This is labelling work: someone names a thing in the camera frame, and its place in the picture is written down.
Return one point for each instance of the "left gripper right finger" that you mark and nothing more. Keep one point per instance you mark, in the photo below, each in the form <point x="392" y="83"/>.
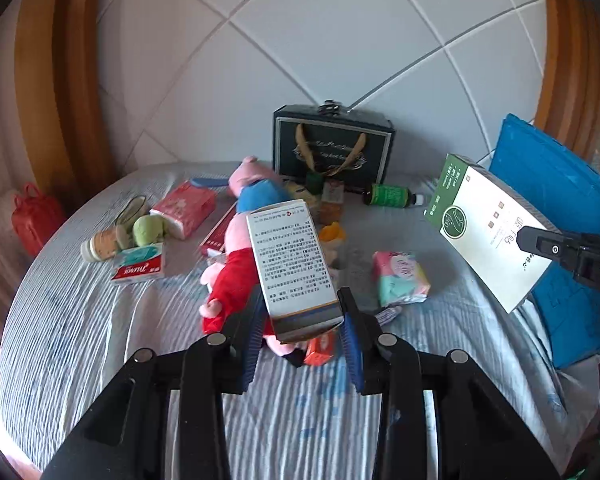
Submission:
<point x="479" y="435"/>

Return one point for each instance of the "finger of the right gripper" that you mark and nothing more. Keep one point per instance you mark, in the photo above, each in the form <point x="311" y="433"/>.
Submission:
<point x="560" y="247"/>

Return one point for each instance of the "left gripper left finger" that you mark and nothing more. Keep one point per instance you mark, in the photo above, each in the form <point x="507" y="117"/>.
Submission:
<point x="122" y="435"/>

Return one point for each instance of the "green white carton box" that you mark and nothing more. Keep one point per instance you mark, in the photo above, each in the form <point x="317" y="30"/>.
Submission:
<point x="480" y="216"/>

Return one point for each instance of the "white blue medicine box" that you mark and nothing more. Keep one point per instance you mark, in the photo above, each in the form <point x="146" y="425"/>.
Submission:
<point x="297" y="289"/>

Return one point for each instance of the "blue plastic storage crate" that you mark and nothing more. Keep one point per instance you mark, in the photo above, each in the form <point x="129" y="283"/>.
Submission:
<point x="566" y="189"/>

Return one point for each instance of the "colourful tissue pack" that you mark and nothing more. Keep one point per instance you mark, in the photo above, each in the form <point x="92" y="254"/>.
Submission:
<point x="399" y="279"/>

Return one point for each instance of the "green glass bottle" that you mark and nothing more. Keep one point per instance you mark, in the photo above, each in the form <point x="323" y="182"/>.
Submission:
<point x="383" y="195"/>

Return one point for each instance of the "beige bottle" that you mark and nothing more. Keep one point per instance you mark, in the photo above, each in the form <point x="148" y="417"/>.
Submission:
<point x="104" y="245"/>

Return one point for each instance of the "green rabbit plush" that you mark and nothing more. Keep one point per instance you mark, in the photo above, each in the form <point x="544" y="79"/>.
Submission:
<point x="136" y="227"/>

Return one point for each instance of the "striped white bed sheet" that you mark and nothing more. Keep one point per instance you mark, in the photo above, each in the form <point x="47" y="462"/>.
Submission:
<point x="70" y="329"/>

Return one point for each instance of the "red bag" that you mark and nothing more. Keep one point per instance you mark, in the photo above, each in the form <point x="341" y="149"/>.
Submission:
<point x="36" y="218"/>

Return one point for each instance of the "dark gift box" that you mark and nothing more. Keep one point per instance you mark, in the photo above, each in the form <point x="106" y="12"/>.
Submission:
<point x="333" y="141"/>

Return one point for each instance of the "red dress pig plush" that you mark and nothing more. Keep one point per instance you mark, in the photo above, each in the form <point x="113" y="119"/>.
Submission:
<point x="230" y="283"/>

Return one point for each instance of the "wooden door frame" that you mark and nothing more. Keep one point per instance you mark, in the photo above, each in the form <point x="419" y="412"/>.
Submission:
<point x="569" y="102"/>

